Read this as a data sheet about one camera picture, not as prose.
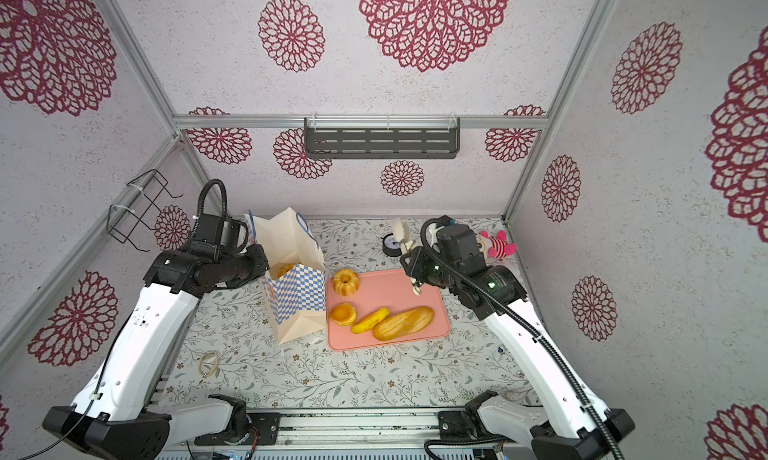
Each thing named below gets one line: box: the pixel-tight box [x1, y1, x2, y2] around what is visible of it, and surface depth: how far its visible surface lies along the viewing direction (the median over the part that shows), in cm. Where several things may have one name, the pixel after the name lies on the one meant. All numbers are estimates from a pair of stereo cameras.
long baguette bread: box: [373, 306, 434, 341], surface depth 89 cm
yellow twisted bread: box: [351, 307, 390, 334], surface depth 90 cm
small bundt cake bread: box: [333, 268, 359, 297], surface depth 99 cm
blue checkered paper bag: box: [243, 207, 328, 345], surface depth 82 cm
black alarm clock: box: [382, 233, 402, 257], surface depth 111 cm
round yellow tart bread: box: [330, 302, 357, 327], surface depth 91 cm
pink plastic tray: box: [326, 269, 452, 351], surface depth 91 cm
